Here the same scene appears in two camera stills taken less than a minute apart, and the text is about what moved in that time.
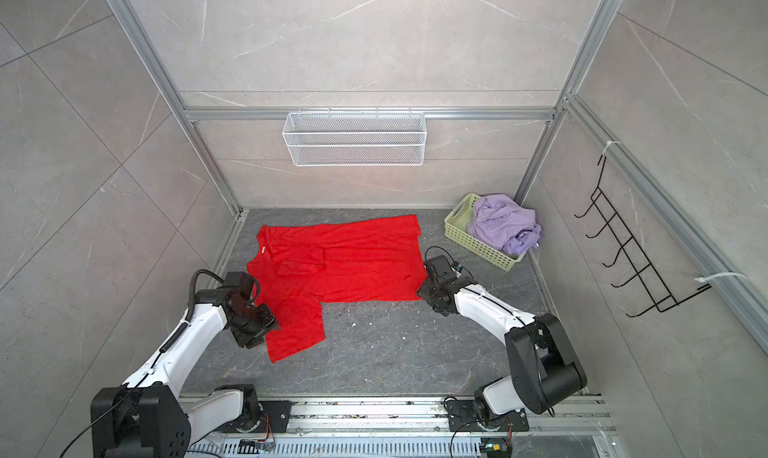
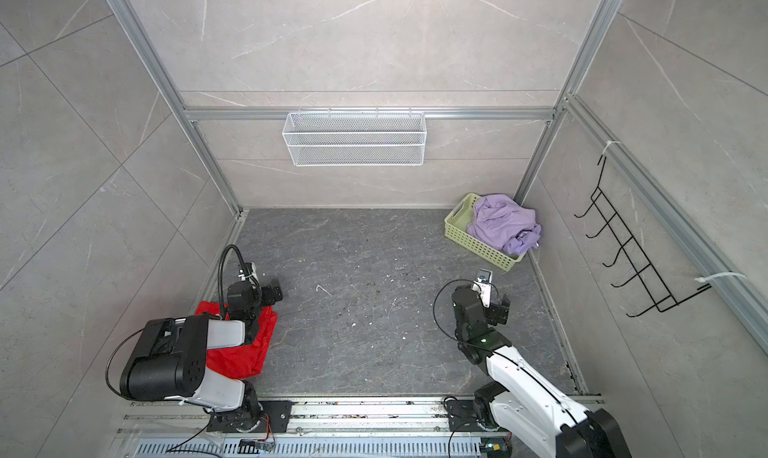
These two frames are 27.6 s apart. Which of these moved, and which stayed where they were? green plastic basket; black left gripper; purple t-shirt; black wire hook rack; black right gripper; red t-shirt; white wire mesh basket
Moved: black left gripper; black right gripper; red t-shirt
Stayed: purple t-shirt; black wire hook rack; white wire mesh basket; green plastic basket
